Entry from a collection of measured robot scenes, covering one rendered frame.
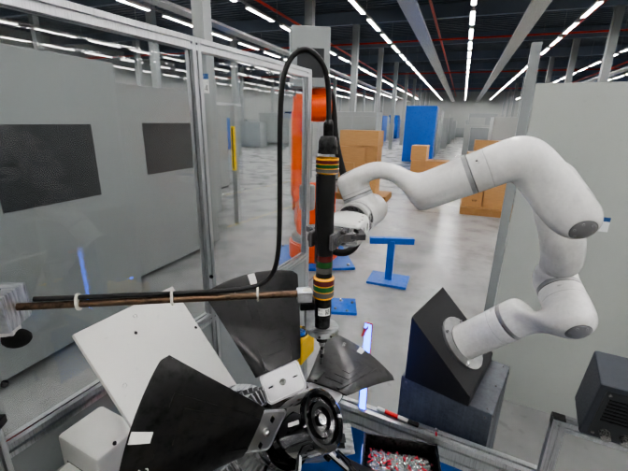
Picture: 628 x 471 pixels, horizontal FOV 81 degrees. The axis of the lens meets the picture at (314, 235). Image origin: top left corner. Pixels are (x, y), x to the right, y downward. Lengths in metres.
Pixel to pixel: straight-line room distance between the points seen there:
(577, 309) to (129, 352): 1.12
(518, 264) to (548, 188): 1.68
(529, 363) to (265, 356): 2.23
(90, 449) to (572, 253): 1.31
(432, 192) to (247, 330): 0.52
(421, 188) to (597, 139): 1.68
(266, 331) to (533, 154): 0.67
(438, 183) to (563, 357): 2.10
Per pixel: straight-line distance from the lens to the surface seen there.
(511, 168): 0.87
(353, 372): 1.00
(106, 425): 1.28
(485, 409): 1.39
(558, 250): 1.08
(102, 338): 0.93
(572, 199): 0.91
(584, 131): 2.45
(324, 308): 0.77
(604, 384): 1.12
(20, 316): 0.89
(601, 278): 2.63
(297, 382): 0.84
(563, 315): 1.21
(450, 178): 0.87
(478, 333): 1.35
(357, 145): 8.71
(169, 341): 0.98
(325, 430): 0.82
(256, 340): 0.86
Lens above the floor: 1.79
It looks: 17 degrees down
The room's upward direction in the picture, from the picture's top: 1 degrees clockwise
